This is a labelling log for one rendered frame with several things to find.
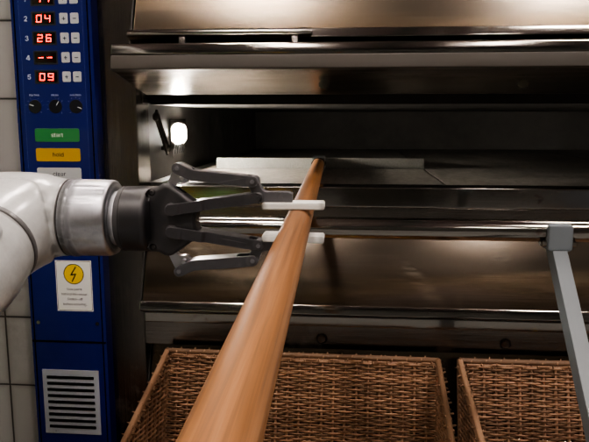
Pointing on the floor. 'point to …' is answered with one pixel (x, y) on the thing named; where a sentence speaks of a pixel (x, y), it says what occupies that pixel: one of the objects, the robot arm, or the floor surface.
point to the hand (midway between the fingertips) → (294, 221)
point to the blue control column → (80, 354)
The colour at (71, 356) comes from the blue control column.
